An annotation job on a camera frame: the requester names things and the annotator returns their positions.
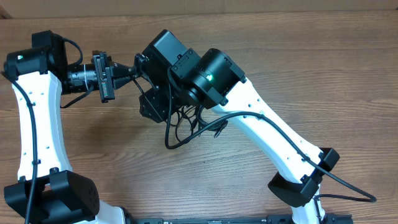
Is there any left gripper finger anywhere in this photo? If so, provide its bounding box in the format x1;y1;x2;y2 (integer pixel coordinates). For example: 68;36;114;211
112;62;137;78
113;76;133;90

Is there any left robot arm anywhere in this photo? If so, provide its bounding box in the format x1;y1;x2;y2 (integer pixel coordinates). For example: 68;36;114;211
2;30;134;223

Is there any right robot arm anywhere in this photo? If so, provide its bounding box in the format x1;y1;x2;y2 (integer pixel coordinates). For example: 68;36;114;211
142;30;339;223

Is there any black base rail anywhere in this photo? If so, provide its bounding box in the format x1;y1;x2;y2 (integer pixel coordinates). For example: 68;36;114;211
126;213;354;224

